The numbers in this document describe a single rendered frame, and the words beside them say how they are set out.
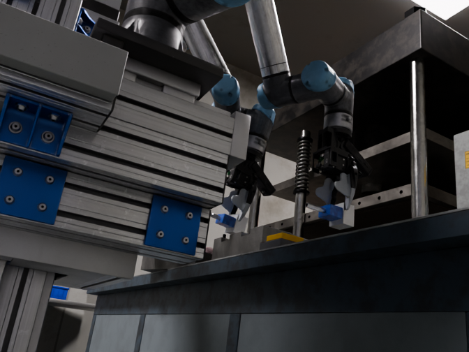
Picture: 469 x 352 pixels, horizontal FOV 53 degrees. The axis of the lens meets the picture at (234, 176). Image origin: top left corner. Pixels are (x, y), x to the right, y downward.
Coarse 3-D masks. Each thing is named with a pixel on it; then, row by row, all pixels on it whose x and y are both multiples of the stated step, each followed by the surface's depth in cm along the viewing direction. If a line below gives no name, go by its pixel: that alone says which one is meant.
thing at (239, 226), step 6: (216, 216) 132; (222, 216) 132; (228, 216) 132; (234, 216) 135; (216, 222) 134; (222, 222) 131; (228, 222) 132; (234, 222) 133; (240, 222) 133; (246, 222) 134; (228, 228) 135; (234, 228) 132; (240, 228) 133
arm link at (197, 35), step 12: (192, 24) 138; (204, 24) 140; (192, 36) 137; (204, 36) 136; (192, 48) 137; (204, 48) 135; (216, 48) 137; (204, 60) 134; (216, 60) 133; (228, 72) 134; (216, 84) 128; (228, 84) 128; (216, 96) 129; (228, 96) 127; (228, 108) 133
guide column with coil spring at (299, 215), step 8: (304, 168) 247; (304, 176) 246; (304, 184) 244; (296, 200) 242; (304, 200) 242; (296, 208) 240; (304, 208) 241; (296, 216) 239; (304, 216) 240; (296, 224) 237; (296, 232) 235
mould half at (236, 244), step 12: (252, 228) 123; (264, 228) 118; (216, 240) 138; (228, 240) 132; (240, 240) 126; (252, 240) 121; (264, 240) 117; (216, 252) 136; (228, 252) 130; (240, 252) 124
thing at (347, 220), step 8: (312, 208) 112; (320, 208) 113; (328, 208) 113; (336, 208) 114; (344, 208) 115; (352, 208) 116; (320, 216) 115; (328, 216) 114; (336, 216) 113; (344, 216) 114; (352, 216) 116; (336, 224) 115; (344, 224) 114; (352, 224) 115
